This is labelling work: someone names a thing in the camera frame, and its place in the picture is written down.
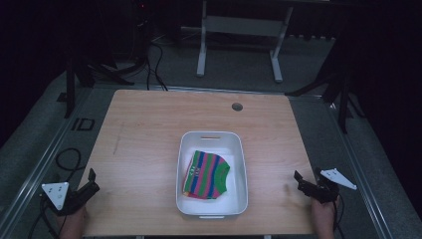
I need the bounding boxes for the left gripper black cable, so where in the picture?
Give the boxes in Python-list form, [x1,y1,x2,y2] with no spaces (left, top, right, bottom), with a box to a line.
[28,193,69,239]

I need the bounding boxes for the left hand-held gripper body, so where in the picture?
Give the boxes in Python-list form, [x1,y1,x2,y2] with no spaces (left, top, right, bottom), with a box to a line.
[40,181,92,217]

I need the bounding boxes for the black tripod stand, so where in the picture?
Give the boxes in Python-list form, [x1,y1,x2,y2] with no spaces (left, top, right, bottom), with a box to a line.
[284,64,366,134]
[63,54,148,120]

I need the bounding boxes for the person's left hand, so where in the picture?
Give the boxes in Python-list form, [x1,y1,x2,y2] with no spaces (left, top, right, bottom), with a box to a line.
[59,205,90,234]

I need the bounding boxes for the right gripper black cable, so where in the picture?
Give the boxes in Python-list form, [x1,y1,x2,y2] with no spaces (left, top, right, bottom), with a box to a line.
[332,193,346,239]

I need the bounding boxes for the white plastic basket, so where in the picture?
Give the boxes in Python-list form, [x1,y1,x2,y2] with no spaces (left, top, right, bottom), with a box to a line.
[175,130,249,220]

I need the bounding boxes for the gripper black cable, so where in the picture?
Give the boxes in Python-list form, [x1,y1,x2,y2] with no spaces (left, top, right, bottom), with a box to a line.
[332,193,346,239]
[28,193,69,239]

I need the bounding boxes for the black floor cables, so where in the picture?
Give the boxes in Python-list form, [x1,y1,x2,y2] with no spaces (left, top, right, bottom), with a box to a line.
[144,41,169,92]

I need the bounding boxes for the dark equipment tower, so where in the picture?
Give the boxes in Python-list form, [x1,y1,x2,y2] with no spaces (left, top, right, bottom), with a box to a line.
[128,0,155,64]

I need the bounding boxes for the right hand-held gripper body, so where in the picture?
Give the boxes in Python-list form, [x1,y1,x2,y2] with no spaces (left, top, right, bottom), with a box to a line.
[311,167,358,204]

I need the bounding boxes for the white metal stand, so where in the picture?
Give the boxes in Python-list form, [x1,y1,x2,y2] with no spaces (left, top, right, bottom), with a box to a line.
[195,0,295,84]

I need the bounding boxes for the striped shirt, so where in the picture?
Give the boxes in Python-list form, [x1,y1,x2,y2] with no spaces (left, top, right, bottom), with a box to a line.
[181,149,231,201]

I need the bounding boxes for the person's right hand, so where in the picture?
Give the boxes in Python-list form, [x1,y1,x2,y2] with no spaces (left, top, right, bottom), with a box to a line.
[311,195,339,230]

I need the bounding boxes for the black looped floor cable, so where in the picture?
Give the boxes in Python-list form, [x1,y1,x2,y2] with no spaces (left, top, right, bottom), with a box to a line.
[54,146,88,173]

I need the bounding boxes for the aluminium floor rail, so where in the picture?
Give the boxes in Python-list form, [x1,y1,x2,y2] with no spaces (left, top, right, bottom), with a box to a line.
[322,96,394,239]
[93,83,324,100]
[0,87,96,238]

